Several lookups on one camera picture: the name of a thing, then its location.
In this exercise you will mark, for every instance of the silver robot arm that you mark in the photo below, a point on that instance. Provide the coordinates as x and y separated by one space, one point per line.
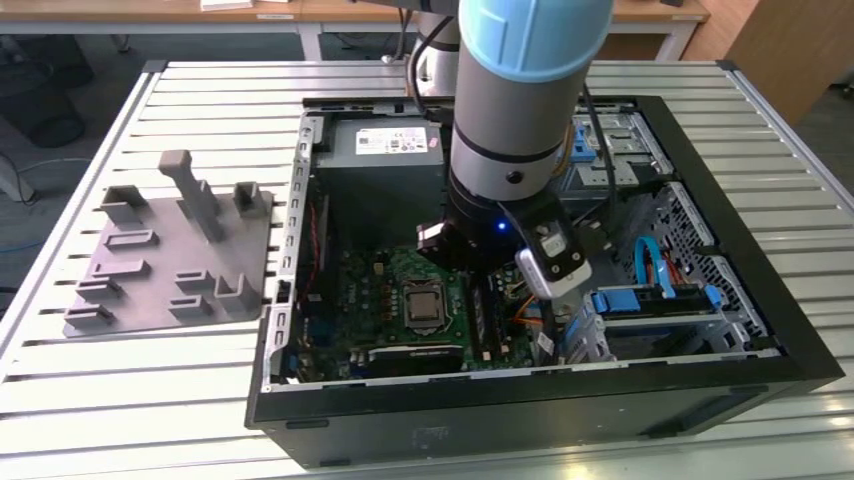
513 115

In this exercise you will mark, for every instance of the silver CPU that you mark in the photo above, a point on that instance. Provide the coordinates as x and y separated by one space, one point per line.
423 306

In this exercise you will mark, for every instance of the gray power supply unit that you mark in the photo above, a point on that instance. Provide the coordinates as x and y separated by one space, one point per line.
373 200

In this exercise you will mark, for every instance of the black CPU socket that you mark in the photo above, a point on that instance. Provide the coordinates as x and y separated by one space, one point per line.
424 327

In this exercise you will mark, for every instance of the green motherboard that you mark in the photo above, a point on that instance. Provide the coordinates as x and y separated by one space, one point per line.
363 300

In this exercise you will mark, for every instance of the blue drive bay latch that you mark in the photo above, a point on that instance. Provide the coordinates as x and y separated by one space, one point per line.
585 150

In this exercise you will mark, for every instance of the hard disk in blue carrier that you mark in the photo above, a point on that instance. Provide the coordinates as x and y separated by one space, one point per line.
616 301

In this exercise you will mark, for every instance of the black graphics card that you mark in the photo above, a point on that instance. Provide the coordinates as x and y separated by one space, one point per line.
413 360

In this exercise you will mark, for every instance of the metal drive cage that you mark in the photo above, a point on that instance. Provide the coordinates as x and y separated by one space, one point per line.
634 170

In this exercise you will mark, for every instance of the blue board connector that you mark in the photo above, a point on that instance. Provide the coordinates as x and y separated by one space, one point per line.
323 334

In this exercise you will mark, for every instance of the black PC case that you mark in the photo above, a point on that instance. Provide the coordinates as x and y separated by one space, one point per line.
533 415

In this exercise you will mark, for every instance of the gray parts rack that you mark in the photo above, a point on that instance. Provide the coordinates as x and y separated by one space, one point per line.
166 255

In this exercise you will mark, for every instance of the white box on desk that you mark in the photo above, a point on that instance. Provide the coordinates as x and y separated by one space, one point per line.
227 4

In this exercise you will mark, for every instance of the wooden cabinet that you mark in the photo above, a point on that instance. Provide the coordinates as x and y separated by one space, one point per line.
787 50

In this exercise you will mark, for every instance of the wooden desk white legs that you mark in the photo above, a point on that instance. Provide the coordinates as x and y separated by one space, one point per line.
133 12

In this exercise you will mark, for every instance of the black office chair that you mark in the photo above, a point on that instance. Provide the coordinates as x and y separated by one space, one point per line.
46 90

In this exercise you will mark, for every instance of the silver white wrist camera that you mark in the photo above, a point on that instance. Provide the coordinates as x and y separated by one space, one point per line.
553 280

